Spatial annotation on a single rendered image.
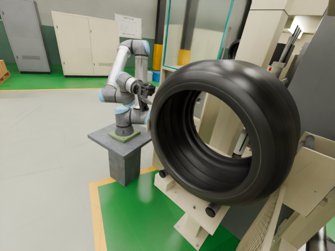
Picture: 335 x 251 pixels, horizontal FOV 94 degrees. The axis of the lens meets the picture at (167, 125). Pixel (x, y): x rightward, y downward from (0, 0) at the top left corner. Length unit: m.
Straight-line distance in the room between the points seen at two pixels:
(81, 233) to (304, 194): 1.59
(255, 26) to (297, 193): 0.74
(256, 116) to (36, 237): 1.79
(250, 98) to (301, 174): 0.49
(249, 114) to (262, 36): 0.45
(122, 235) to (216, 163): 1.09
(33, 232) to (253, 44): 2.02
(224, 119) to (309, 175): 0.42
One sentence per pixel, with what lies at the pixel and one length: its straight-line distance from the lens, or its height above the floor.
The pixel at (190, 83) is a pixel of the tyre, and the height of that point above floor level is 1.39.
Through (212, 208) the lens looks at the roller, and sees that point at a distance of 0.76.
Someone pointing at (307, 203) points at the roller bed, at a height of 0.97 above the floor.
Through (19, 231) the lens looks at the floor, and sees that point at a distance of 1.96.
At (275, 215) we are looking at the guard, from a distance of 0.76.
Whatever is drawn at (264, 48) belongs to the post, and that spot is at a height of 1.52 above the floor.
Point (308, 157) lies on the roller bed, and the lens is 0.84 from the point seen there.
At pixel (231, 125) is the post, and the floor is 1.13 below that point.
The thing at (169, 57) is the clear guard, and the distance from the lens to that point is 1.57.
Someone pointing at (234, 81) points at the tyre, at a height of 1.43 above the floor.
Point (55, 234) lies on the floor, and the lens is 1.82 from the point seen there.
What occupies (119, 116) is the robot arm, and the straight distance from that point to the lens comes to 1.52.
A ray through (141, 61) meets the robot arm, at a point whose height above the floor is 1.32.
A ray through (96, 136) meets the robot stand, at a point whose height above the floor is 0.60.
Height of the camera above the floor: 1.51
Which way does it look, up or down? 29 degrees down
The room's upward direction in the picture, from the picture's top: 8 degrees clockwise
